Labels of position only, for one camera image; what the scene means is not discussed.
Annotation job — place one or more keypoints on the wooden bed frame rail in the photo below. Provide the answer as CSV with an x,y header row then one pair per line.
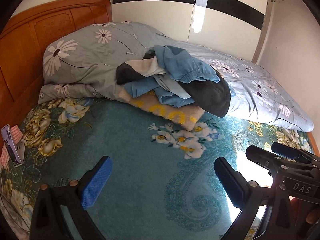
x,y
313,137

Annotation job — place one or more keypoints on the white wardrobe with black stripe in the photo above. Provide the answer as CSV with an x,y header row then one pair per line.
x,y
155,12

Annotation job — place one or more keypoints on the wooden headboard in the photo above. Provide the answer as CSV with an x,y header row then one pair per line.
x,y
37,42

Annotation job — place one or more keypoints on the dark grey garment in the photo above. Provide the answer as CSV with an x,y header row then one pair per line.
x,y
212,97

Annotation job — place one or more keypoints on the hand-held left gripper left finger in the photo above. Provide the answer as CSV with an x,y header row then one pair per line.
x,y
97,182

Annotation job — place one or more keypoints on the beige towel with yellow print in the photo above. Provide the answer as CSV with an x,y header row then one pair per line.
x,y
172,116

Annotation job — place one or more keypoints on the grey floral duvet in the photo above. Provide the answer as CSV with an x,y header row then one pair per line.
x,y
87,55

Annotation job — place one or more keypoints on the smartphone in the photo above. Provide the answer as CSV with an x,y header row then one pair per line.
x,y
11,146

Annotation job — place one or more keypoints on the grey and white garment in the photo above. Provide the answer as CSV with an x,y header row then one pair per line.
x,y
140,68

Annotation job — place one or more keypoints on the light blue garment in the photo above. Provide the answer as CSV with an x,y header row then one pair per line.
x,y
150,90

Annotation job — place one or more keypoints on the teal floral blanket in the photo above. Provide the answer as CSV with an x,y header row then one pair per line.
x,y
140,140

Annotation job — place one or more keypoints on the person's right hand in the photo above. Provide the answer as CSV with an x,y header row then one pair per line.
x,y
311,216

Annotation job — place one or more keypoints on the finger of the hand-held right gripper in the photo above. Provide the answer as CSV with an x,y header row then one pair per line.
x,y
287,151
262,156

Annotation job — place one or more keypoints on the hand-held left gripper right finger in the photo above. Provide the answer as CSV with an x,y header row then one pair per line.
x,y
230,183

